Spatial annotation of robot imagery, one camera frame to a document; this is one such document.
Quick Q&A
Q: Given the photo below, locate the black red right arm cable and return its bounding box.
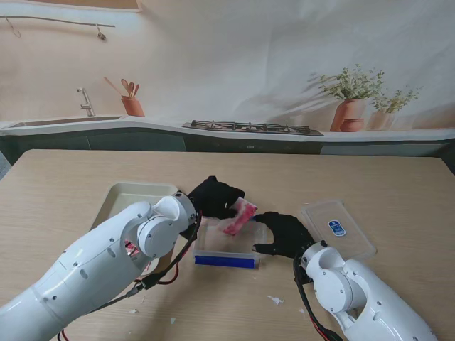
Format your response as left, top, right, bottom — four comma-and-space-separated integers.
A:
293, 261, 348, 341

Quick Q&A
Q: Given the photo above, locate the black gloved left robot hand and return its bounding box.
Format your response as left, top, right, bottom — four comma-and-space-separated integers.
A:
187, 175, 246, 220

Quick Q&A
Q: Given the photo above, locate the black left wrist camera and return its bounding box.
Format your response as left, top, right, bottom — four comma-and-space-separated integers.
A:
177, 227, 197, 244

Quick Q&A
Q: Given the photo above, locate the cream rectangular tray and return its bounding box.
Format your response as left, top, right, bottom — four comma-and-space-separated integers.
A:
91, 182, 178, 275

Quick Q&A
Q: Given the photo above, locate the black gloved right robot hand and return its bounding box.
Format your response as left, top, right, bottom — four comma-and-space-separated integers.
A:
251, 211, 316, 259

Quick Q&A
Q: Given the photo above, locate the clear container with blue clips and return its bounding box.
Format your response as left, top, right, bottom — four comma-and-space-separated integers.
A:
192, 212, 270, 270

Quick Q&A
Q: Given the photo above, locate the clear lid with blue label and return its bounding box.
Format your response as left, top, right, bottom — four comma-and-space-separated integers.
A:
301, 200, 378, 259

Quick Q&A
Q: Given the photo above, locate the black red arm cable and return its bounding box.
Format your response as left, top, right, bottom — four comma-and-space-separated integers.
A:
55, 212, 203, 341
293, 261, 348, 341

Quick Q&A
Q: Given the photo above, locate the pink bacon slice stack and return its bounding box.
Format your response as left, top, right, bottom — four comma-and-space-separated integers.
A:
222, 197, 259, 237

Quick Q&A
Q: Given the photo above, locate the printed kitchen backdrop banner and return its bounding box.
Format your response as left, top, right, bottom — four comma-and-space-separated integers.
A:
0, 0, 455, 168

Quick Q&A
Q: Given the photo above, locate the black red left arm cable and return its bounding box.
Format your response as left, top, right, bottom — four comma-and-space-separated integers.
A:
55, 212, 203, 341

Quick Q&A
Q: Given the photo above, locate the single pink bacon slice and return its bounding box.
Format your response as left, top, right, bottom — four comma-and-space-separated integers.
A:
124, 240, 152, 273

